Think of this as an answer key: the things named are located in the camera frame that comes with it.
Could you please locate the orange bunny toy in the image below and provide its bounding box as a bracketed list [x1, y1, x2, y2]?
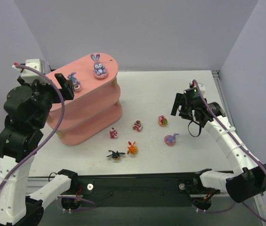
[127, 141, 138, 154]

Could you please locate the black winged toy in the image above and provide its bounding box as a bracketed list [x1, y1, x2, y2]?
[107, 150, 125, 160]

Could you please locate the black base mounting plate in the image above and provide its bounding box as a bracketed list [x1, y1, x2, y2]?
[61, 173, 220, 211]

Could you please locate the small purple bunny with cake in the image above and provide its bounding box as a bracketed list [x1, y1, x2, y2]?
[67, 72, 81, 92]

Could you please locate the black looped cable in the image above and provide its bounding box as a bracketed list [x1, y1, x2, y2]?
[187, 120, 202, 137]

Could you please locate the pink bear with strawberry hat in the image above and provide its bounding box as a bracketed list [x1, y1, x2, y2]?
[109, 127, 118, 139]

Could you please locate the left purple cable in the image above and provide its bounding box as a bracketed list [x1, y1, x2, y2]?
[0, 65, 65, 214]

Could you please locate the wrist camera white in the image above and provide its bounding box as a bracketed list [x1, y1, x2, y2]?
[12, 59, 50, 85]
[189, 80, 206, 95]

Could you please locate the pink three-tier wooden shelf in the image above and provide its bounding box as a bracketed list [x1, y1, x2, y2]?
[47, 53, 122, 145]

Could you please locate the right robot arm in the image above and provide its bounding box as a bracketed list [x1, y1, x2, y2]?
[171, 88, 266, 203]

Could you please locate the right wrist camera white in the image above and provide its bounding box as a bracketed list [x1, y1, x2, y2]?
[189, 80, 206, 95]

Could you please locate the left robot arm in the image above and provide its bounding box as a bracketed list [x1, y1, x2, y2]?
[0, 73, 78, 226]

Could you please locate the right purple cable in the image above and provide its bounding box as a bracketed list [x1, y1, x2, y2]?
[192, 79, 266, 224]

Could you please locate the strawberry cake slice toy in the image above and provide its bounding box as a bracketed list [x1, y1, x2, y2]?
[132, 120, 143, 132]

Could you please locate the purple cable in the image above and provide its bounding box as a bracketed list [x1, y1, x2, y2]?
[0, 65, 65, 214]
[192, 79, 266, 224]

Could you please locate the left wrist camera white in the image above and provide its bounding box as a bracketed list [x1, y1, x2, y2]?
[12, 59, 50, 85]

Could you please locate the purple bunny toy on donut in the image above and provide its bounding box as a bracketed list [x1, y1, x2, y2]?
[90, 54, 108, 80]

